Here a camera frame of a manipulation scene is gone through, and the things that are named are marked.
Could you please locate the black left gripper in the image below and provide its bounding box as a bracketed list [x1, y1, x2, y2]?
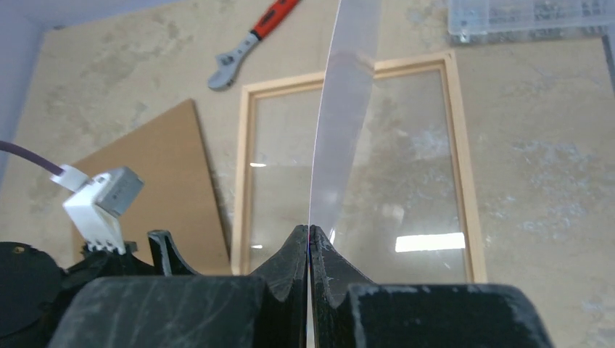
[1, 230, 196, 347]

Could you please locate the building photo print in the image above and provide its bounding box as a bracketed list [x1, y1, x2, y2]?
[308, 1, 381, 347]

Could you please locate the light wooden picture frame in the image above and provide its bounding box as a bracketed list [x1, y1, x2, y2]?
[230, 50, 487, 283]

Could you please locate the brown backing board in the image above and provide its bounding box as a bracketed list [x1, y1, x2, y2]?
[74, 99, 231, 276]

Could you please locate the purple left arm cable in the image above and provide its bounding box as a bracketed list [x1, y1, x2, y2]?
[0, 140, 66, 177]

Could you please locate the clear plastic organizer box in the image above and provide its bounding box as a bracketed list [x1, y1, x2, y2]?
[447, 0, 614, 44]

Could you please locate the grey adjustable wrench red handle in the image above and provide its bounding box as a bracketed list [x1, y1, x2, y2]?
[207, 0, 300, 91]

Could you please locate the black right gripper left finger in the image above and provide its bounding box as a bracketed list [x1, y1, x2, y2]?
[49, 225, 309, 347]

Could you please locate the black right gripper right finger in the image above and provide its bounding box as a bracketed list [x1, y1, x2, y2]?
[309, 225, 553, 347]

